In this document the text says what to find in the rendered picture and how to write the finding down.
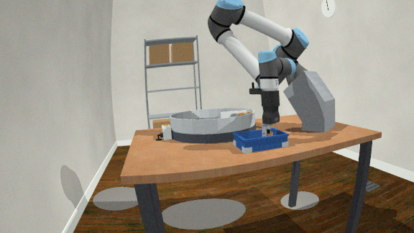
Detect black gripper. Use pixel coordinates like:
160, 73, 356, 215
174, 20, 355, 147
249, 79, 280, 137

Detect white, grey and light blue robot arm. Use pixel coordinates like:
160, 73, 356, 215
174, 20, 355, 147
208, 0, 309, 88

